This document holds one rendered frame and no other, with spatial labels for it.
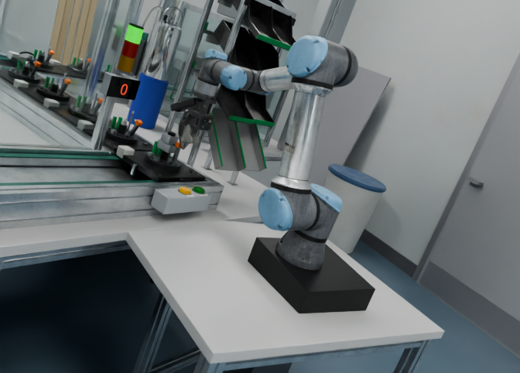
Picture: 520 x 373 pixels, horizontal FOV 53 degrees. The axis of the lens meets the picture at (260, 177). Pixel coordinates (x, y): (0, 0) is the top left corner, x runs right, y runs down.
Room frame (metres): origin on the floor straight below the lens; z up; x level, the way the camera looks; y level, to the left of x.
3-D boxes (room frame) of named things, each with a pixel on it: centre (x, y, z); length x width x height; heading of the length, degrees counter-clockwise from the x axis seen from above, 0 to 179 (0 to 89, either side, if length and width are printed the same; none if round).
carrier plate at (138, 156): (1.86, 0.36, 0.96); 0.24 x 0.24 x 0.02; 58
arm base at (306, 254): (1.52, -0.20, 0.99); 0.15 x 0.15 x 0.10
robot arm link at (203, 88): (1.81, 0.28, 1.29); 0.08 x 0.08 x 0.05
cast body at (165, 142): (1.86, 0.37, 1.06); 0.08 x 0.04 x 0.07; 58
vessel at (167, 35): (2.79, 0.72, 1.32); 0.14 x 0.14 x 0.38
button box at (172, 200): (1.67, 0.22, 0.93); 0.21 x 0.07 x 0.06; 148
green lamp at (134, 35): (1.76, 0.56, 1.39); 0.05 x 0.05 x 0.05
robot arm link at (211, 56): (1.81, 0.28, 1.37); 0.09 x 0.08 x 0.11; 44
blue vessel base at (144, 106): (2.79, 0.72, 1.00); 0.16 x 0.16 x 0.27
